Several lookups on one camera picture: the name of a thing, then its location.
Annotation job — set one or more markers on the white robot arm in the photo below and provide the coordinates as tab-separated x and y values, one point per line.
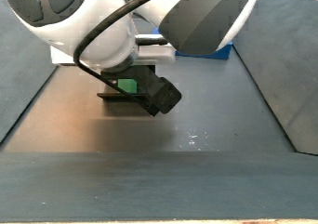
63	21

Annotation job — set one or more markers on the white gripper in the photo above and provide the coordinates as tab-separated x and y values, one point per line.
154	51

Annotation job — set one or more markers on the green hexagon block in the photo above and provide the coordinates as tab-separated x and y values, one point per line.
127	85

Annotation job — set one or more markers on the blue shape sorter board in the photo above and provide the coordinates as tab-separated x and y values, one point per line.
197	42

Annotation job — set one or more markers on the black curved cradle block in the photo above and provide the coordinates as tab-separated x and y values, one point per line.
119	91

